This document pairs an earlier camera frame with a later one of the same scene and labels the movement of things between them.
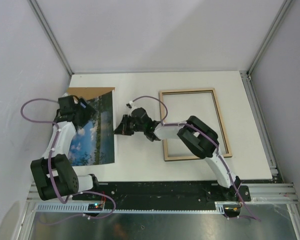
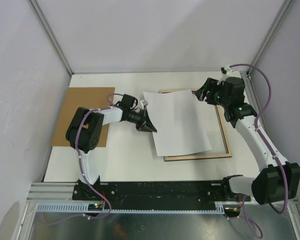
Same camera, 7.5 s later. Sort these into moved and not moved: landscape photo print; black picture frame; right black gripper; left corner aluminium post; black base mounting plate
Moved: right black gripper; landscape photo print
Not moved: black picture frame; black base mounting plate; left corner aluminium post
